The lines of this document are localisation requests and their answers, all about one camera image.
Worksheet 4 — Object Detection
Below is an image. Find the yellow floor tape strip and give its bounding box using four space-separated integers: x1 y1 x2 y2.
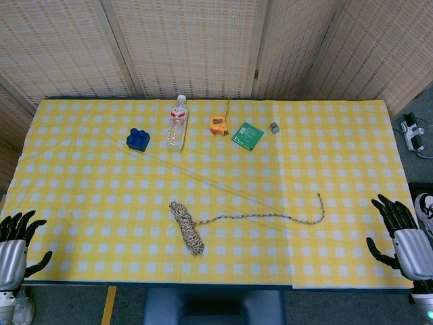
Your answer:
101 286 118 325

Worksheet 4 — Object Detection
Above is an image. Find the blue toy building block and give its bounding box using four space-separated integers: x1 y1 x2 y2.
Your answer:
126 127 152 153

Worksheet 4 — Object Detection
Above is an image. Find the green circuit board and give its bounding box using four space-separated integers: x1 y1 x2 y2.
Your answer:
231 121 265 152

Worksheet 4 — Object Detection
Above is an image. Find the plain white shoe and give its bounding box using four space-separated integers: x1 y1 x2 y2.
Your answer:
12 287 36 325

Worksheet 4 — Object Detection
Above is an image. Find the speckled braided rope bundle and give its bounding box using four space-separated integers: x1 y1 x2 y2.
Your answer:
168 193 326 256

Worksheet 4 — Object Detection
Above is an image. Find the white power strip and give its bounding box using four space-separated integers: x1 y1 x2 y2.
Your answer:
401 113 427 152

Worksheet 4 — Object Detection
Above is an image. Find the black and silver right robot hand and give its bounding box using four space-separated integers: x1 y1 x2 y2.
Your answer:
366 194 433 290

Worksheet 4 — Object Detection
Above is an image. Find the white and black sneaker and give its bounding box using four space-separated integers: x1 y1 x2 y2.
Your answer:
414 192 433 238

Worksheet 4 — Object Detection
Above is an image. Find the clear plastic water bottle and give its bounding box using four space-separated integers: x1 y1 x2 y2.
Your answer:
165 94 189 152

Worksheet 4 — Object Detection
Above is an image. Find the yellow white checkered tablecloth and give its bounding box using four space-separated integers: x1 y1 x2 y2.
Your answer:
0 97 414 290

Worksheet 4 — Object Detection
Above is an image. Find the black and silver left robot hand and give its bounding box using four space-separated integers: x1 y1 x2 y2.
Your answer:
0 210 53 292

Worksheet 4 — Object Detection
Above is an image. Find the orange tape measure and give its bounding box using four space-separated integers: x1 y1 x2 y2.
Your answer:
209 97 231 137

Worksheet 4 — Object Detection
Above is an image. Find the beige woven folding screen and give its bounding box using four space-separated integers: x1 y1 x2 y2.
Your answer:
0 0 433 190

